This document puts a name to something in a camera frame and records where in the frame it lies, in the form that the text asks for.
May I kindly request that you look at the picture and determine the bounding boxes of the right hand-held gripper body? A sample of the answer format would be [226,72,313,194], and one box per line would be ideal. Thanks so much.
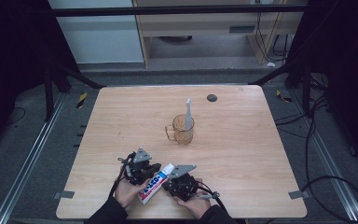
[166,163,200,203]

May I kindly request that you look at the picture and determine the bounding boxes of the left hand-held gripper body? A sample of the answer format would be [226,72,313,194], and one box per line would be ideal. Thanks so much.
[117,147,157,187]

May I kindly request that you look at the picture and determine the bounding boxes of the white toothpaste tube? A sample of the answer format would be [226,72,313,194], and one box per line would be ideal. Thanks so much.
[137,162,175,206]

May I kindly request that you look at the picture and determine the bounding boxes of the amber transparent cup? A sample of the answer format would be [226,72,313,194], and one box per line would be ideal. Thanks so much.
[164,113,196,146]

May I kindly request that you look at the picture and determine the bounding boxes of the white electric toothbrush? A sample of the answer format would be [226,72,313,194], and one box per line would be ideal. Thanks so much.
[185,98,194,132]

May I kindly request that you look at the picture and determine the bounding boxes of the person's left hand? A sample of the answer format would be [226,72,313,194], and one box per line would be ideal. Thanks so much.
[114,176,152,210]

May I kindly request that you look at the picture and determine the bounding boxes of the person's right hand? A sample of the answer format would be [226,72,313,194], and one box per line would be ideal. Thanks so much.
[172,177,213,220]

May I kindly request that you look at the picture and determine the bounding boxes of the yellow black tape strip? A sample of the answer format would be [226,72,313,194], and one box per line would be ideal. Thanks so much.
[76,91,89,109]
[275,89,293,104]

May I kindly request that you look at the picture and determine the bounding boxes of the black metal stand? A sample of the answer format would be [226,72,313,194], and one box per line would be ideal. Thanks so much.
[248,60,313,119]
[43,60,106,123]

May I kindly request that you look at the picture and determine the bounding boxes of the white cabinet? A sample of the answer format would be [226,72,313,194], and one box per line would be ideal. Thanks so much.
[47,0,145,65]

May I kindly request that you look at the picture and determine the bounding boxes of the light wooden desk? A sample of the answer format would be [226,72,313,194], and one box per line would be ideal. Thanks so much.
[131,0,308,68]

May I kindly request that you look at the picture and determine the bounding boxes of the black horizontal bar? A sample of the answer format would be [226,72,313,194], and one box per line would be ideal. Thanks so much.
[49,4,308,18]

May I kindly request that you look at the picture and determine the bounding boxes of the dark curtain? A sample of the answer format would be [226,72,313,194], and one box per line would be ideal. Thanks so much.
[283,0,358,174]
[0,0,81,157]

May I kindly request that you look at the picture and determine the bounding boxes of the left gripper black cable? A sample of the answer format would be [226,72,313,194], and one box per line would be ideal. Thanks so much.
[108,151,137,199]

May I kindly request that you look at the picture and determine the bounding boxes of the right gripper cable with plug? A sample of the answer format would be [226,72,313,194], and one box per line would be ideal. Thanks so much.
[195,180,229,216]

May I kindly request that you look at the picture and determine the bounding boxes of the grey table bracket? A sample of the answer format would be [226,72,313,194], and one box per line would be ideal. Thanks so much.
[53,190,76,200]
[288,189,310,201]

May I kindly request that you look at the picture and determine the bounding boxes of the aluminium floor rail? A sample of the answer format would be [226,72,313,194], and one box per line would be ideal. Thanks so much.
[0,92,68,224]
[288,90,358,223]

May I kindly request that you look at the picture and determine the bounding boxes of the thin black floor cable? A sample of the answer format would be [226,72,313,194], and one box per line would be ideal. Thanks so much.
[7,106,27,126]

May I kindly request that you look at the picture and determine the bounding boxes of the black looped floor cable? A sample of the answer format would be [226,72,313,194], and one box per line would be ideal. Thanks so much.
[301,92,358,224]

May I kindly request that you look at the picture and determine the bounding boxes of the hanging black cables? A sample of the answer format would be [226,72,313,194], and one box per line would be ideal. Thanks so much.
[255,11,291,63]

